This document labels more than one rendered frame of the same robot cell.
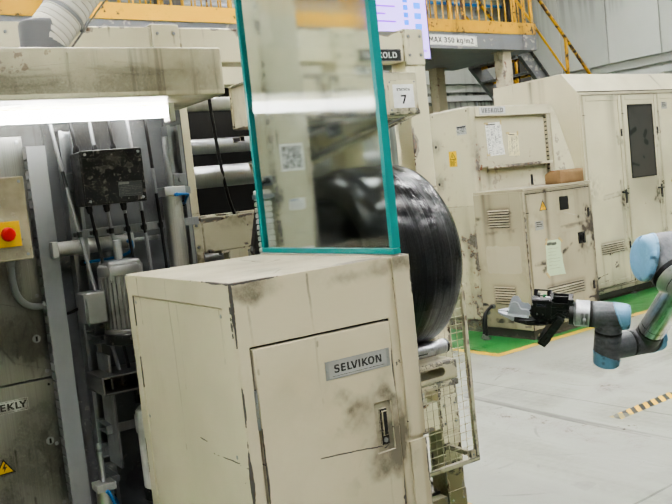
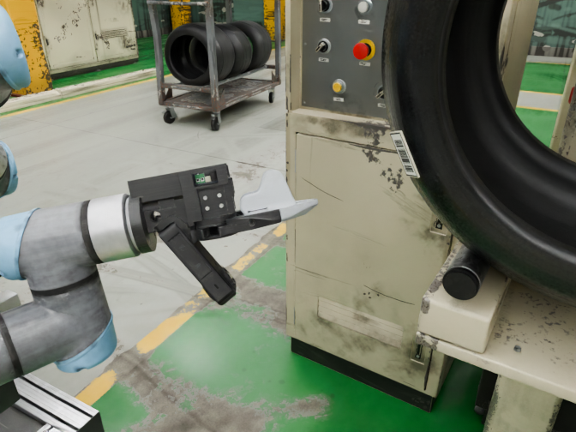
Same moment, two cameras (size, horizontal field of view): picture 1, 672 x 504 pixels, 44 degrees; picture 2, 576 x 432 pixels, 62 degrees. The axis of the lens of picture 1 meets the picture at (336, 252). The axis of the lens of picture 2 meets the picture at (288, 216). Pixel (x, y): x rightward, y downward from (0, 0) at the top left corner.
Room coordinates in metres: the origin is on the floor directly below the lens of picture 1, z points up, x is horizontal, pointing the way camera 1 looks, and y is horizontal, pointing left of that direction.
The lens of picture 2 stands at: (2.88, -0.71, 1.25)
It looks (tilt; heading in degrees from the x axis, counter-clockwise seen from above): 27 degrees down; 155
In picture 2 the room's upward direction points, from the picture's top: straight up
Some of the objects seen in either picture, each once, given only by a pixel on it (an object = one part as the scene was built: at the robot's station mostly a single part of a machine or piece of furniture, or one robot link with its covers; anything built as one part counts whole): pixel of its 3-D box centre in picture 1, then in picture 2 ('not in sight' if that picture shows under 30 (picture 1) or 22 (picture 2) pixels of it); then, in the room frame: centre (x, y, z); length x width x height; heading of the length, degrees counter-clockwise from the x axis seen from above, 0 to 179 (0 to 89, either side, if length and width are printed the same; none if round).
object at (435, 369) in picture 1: (401, 378); (483, 264); (2.43, -0.15, 0.84); 0.36 x 0.09 x 0.06; 123
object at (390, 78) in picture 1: (327, 100); not in sight; (2.86, -0.02, 1.71); 0.61 x 0.25 x 0.15; 123
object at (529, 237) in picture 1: (538, 257); not in sight; (7.23, -1.75, 0.62); 0.91 x 0.58 x 1.25; 126
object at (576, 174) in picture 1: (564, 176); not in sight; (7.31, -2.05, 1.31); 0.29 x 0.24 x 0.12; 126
